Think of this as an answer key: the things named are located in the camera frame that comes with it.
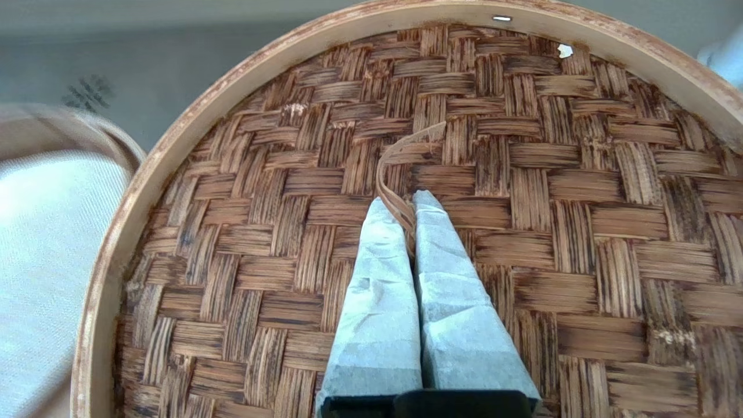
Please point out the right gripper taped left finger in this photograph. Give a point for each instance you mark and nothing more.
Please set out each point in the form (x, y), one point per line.
(377, 313)

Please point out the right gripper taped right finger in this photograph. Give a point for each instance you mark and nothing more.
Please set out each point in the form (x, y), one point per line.
(458, 319)

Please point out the dark woven bamboo steamer lid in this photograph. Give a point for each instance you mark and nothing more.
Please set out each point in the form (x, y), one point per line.
(522, 232)

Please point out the bamboo steamer stack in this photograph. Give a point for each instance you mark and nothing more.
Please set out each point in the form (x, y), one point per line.
(116, 136)

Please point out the white cloth steamer liner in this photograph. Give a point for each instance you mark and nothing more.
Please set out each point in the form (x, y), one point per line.
(46, 244)

